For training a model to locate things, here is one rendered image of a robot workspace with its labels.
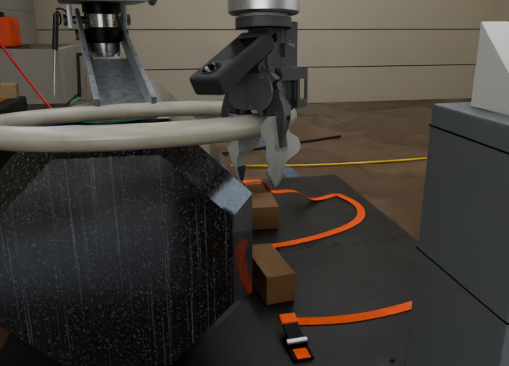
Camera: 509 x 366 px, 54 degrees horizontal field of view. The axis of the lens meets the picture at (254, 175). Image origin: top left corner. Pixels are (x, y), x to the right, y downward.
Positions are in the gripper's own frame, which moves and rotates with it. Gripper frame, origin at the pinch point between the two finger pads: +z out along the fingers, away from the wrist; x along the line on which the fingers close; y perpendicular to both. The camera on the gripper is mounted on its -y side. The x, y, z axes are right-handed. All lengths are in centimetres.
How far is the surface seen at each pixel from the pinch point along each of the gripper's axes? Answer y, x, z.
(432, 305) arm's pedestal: 81, 2, 52
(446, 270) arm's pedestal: 77, -2, 39
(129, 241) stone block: 29, 67, 32
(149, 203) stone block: 33, 63, 22
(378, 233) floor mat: 182, 64, 72
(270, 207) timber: 150, 110, 58
